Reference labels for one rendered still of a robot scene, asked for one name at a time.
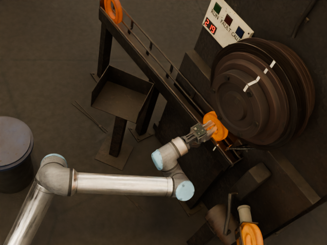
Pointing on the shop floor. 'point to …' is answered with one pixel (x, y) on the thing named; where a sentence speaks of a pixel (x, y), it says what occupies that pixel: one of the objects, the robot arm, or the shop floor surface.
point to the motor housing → (215, 227)
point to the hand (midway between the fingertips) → (216, 124)
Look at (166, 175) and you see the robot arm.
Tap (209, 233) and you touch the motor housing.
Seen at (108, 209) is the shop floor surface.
